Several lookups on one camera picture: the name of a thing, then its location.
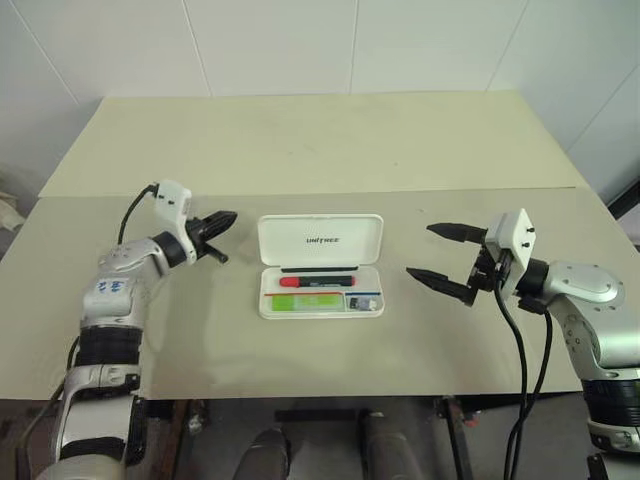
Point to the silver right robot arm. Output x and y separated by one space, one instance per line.
585 280

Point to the black frame object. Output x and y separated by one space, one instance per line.
627 210

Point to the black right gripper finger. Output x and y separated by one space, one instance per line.
460 232
450 287

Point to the metal table leg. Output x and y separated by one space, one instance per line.
457 435

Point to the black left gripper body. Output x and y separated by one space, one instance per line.
197 240

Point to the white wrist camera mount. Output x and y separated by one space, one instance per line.
515 235
172 205

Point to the beige crumpled cloth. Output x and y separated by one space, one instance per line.
10 205

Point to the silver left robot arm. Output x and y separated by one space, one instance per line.
115 280

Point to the dark rounded shape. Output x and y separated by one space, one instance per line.
265 455
390 450

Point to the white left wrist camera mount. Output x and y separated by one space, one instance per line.
172 205

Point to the black marker with red cap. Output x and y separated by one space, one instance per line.
320 281

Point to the green card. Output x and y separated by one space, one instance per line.
305 303

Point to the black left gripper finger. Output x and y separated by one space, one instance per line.
220 223
217 254

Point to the small black white item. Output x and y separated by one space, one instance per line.
361 303

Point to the white case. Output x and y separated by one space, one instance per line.
320 240

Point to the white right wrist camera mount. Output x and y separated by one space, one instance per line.
515 235

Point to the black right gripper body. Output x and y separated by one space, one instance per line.
487 272

